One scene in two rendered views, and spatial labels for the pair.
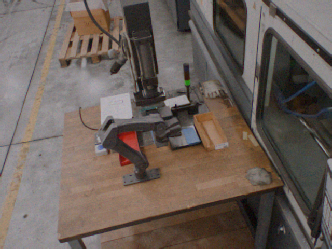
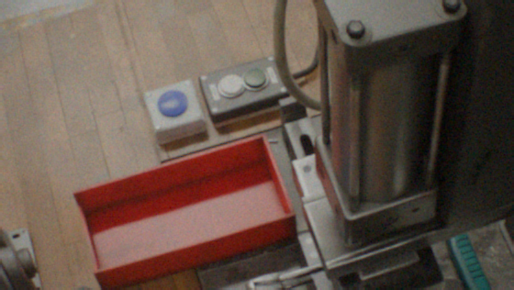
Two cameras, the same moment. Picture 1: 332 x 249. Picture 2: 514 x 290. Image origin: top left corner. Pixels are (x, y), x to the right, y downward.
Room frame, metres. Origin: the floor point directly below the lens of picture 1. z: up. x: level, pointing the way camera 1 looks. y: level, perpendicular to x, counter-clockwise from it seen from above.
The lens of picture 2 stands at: (1.41, -0.41, 2.04)
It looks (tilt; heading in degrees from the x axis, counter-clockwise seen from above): 58 degrees down; 85
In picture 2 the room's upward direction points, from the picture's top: 8 degrees counter-clockwise
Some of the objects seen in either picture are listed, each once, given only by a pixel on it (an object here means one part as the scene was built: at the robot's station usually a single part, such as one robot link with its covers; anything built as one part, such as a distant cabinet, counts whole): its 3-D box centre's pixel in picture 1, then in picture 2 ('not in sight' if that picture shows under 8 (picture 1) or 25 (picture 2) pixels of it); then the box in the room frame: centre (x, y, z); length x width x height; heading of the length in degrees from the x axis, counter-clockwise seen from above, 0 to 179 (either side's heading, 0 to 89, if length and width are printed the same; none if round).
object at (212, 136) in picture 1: (210, 130); not in sight; (1.38, -0.28, 0.93); 0.25 x 0.13 x 0.08; 5
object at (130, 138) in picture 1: (127, 145); (183, 215); (1.37, 0.21, 0.93); 0.25 x 0.12 x 0.06; 5
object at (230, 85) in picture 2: not in sight; (231, 87); (1.46, 0.38, 0.93); 0.03 x 0.03 x 0.02
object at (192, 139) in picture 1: (191, 135); not in sight; (1.36, -0.16, 0.93); 0.15 x 0.07 x 0.03; 8
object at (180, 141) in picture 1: (183, 137); not in sight; (1.38, -0.12, 0.91); 0.17 x 0.16 x 0.02; 95
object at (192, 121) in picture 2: (101, 151); (175, 117); (1.38, 0.37, 0.90); 0.07 x 0.07 x 0.06; 5
